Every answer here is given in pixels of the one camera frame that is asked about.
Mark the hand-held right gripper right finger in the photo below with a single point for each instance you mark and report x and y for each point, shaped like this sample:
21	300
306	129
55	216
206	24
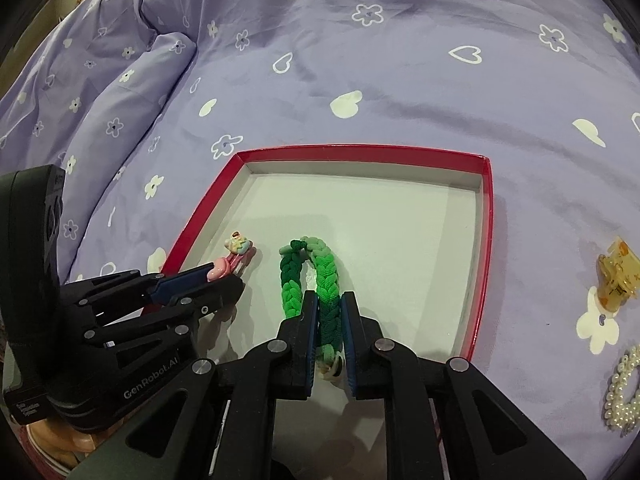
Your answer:
349	340

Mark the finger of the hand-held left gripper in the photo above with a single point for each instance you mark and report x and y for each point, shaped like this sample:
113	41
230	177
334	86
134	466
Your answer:
210	300
180	282

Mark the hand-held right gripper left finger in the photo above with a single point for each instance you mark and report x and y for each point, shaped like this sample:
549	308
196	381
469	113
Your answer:
312	327

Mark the pink cartoon hair clip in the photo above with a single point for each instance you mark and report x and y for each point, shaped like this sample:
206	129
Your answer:
235	259

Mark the red shallow cardboard box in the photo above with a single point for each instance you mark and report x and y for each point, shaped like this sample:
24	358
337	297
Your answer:
380	240

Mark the yellow claw hair clip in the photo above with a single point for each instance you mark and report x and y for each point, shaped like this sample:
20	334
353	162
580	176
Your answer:
617	270

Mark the person's left hand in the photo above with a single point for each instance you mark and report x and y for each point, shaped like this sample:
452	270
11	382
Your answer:
60	442

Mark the purple floral blanket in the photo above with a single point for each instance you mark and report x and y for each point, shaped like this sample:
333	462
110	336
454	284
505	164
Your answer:
350	60

